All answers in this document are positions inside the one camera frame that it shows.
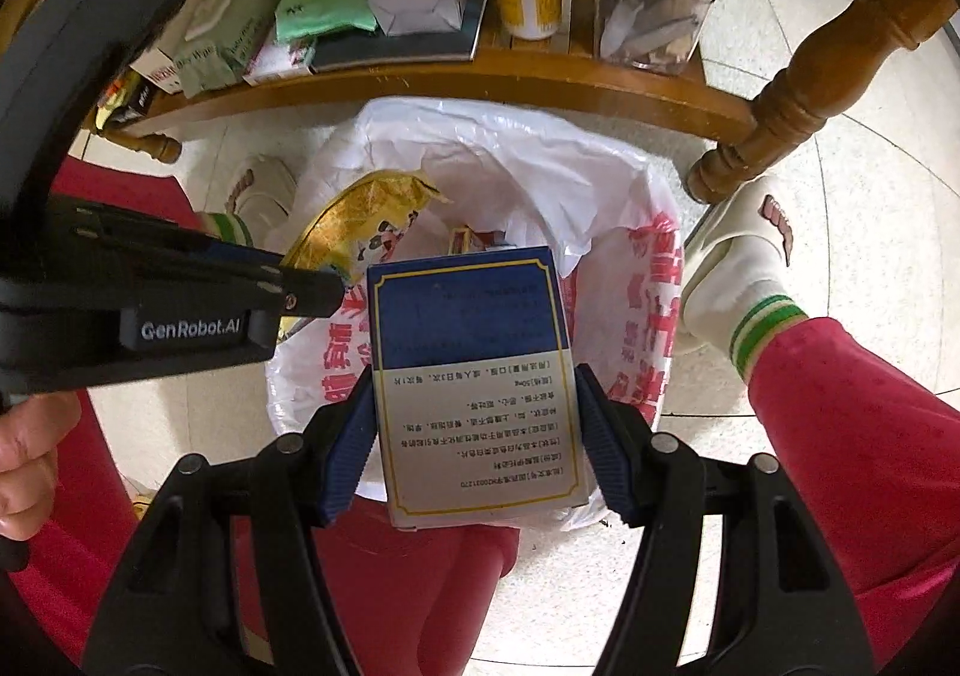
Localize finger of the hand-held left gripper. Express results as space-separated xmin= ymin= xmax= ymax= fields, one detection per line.
xmin=251 ymin=261 xmax=347 ymax=319
xmin=201 ymin=235 xmax=284 ymax=270

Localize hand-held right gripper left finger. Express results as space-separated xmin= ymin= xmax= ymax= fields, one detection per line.
xmin=81 ymin=364 xmax=377 ymax=676

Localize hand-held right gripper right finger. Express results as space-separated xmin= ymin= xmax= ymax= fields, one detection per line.
xmin=574 ymin=362 xmax=875 ymax=676

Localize gold foil wrapper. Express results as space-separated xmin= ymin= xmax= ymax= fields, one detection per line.
xmin=281 ymin=169 xmax=455 ymax=287

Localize blue white medicine box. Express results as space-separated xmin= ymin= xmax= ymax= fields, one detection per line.
xmin=366 ymin=246 xmax=590 ymax=533

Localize red cigarette box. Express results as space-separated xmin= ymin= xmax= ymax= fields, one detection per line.
xmin=448 ymin=226 xmax=518 ymax=253

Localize white plastic bag red print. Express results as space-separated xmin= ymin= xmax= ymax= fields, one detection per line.
xmin=264 ymin=94 xmax=683 ymax=534

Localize person's left hand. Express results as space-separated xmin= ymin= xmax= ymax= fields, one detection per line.
xmin=0 ymin=391 xmax=82 ymax=543

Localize person's left striped sock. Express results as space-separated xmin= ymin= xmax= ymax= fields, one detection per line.
xmin=199 ymin=211 xmax=256 ymax=246

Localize person's striped sock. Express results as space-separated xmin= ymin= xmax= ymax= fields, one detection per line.
xmin=679 ymin=256 xmax=809 ymax=384
xmin=199 ymin=211 xmax=256 ymax=246

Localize person's left cream slipper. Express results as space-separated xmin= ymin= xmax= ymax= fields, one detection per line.
xmin=225 ymin=154 xmax=301 ymax=246

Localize person's cream slipper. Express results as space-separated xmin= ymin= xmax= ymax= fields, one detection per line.
xmin=225 ymin=154 xmax=301 ymax=246
xmin=679 ymin=175 xmax=796 ymax=317

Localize person's red top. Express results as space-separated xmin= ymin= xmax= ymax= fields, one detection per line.
xmin=315 ymin=496 xmax=518 ymax=676

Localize yellow black pack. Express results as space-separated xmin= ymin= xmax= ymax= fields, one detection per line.
xmin=86 ymin=71 xmax=162 ymax=133

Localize white pack red print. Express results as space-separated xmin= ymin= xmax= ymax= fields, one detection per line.
xmin=244 ymin=34 xmax=316 ymax=84

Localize person's right striped sock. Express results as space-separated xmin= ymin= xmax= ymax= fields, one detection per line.
xmin=679 ymin=256 xmax=809 ymax=384

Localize white box red lettering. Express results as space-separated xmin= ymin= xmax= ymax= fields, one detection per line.
xmin=127 ymin=41 xmax=188 ymax=95

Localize pale green wipes pack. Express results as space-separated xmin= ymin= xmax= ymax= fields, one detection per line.
xmin=161 ymin=0 xmax=293 ymax=95

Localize person's right leg red pants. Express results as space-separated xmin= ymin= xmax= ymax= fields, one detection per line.
xmin=746 ymin=316 xmax=960 ymax=647

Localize person's right cream slipper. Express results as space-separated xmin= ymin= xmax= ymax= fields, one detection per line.
xmin=679 ymin=175 xmax=796 ymax=317

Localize dark notebook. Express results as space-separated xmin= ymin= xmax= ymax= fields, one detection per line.
xmin=307 ymin=0 xmax=496 ymax=75

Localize wooden coffee table white top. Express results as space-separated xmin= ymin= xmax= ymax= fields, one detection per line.
xmin=0 ymin=0 xmax=960 ymax=204

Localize clear plastic container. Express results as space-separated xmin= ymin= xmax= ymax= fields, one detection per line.
xmin=592 ymin=0 xmax=713 ymax=75

